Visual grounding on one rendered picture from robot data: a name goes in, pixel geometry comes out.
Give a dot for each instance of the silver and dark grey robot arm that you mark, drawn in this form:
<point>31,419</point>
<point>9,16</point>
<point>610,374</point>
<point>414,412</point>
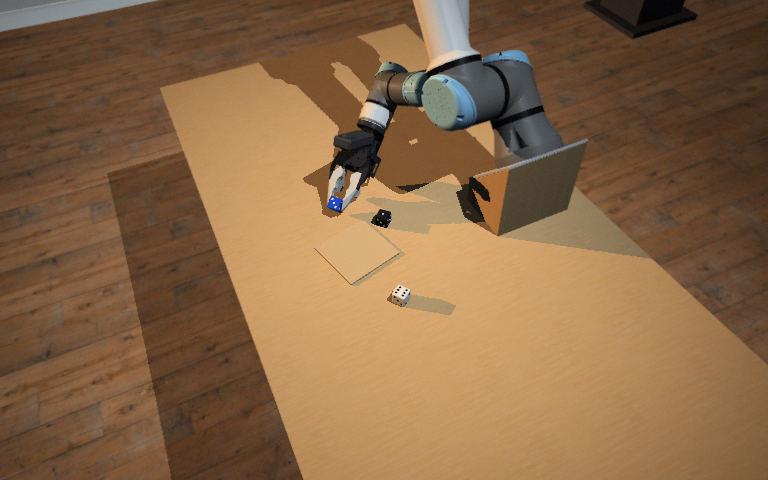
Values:
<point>461,93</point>

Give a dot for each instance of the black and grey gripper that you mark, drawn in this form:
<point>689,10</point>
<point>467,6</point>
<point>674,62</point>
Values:
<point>360,160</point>

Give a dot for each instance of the white die with black pips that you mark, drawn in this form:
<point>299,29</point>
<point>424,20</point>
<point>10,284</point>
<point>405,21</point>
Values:
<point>401,295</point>

